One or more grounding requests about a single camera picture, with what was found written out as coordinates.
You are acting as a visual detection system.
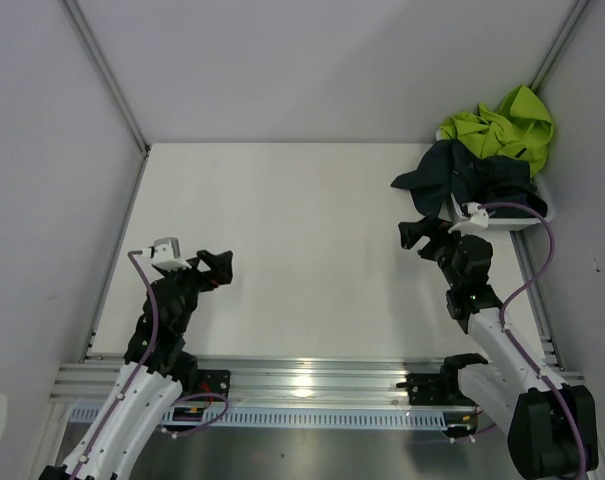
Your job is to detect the left aluminium frame post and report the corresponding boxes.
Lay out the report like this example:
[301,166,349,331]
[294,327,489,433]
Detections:
[58,0,150,156]

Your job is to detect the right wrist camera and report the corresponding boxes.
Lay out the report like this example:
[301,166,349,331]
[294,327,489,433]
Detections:
[449,202,489,235]

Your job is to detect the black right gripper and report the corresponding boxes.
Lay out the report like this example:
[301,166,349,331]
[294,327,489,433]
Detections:
[398,214,475,289]

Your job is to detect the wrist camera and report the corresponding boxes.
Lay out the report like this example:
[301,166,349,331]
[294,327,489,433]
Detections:
[146,237,191,272]
[449,202,489,235]

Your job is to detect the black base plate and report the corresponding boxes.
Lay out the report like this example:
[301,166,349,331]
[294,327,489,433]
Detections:
[395,373,468,406]
[183,369,231,402]

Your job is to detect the aluminium mounting rail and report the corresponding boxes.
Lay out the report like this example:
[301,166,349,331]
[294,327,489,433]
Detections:
[49,355,594,413]

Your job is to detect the lime green shorts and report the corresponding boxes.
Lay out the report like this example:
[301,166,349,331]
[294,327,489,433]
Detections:
[436,85,555,177]

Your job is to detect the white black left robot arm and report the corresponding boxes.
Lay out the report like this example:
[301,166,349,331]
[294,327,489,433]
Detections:
[40,238,233,479]

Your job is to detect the aluminium frame post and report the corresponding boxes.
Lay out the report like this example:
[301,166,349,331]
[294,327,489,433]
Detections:
[529,0,592,93]
[58,0,150,156]

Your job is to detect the white slotted cable duct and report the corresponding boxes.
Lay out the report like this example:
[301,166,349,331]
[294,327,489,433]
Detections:
[69,404,448,431]

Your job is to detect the right aluminium frame post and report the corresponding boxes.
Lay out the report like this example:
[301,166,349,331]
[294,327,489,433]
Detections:
[529,0,592,93]

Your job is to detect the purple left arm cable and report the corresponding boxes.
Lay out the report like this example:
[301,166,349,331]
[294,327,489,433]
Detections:
[66,248,229,480]

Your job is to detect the dark navy shorts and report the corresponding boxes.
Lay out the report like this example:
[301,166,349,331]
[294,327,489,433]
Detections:
[391,140,548,216]

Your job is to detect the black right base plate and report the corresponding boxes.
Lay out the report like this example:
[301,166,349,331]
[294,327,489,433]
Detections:
[395,373,468,406]

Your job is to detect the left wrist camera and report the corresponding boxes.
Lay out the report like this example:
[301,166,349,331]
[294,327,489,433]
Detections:
[146,237,191,272]

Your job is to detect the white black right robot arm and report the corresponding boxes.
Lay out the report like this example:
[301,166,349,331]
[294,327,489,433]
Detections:
[398,216,599,479]

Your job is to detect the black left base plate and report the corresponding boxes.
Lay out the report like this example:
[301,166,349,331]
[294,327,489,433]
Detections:
[183,369,231,402]

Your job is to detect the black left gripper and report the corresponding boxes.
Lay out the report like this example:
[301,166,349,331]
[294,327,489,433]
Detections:
[160,249,232,333]

